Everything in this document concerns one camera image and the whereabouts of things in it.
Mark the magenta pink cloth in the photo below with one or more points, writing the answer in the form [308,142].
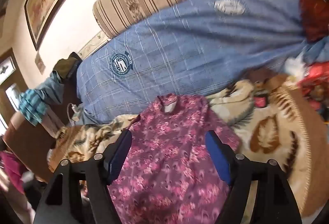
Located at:
[14,169]

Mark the blue plaid quilt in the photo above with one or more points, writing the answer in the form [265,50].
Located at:
[194,47]

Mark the red labelled canister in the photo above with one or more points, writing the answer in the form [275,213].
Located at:
[261,101]

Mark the purple floral garment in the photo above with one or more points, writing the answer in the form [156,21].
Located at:
[168,175]

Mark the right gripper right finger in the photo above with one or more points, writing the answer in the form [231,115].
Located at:
[274,200]

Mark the brown wooden bedside furniture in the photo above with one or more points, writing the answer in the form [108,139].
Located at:
[31,143]

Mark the beige leaf-pattern fleece blanket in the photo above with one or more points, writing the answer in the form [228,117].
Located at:
[288,130]

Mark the teal plaid hanging cloth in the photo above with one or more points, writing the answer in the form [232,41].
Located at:
[34,103]

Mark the red plastic bag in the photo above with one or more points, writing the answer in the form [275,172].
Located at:
[314,86]

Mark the dark red cloth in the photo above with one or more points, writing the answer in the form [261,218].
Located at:
[314,14]

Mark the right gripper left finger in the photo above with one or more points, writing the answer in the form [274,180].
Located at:
[61,200]

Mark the olive green cloth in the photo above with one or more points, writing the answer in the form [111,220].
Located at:
[66,67]

